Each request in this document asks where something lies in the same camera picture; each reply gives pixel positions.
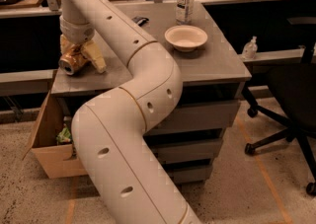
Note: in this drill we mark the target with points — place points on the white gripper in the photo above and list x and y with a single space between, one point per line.
76 33

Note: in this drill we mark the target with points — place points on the crushed orange soda can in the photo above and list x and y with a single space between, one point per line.
72 62

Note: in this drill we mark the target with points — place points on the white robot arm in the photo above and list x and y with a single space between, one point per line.
108 130

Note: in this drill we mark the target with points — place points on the green snack bag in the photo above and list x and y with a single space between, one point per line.
64 136

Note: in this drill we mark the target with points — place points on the white paper bowl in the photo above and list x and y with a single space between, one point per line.
186 38

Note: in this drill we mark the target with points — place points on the open cardboard box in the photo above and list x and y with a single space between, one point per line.
58 161

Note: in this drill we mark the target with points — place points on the grey drawer cabinet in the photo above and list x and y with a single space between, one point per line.
189 139

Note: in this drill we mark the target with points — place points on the small sanitizer bottle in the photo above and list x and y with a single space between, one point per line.
250 49

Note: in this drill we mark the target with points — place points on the black office chair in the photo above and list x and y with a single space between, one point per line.
294 87

